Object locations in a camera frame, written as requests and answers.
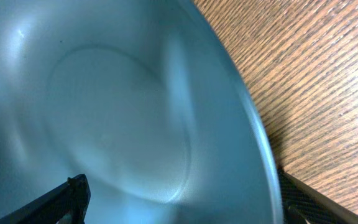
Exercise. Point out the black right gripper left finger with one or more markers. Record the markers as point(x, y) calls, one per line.
point(66, 203)

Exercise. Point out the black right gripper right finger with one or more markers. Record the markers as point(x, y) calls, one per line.
point(302, 204)

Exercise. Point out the blue bowl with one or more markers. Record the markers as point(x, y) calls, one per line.
point(140, 97)

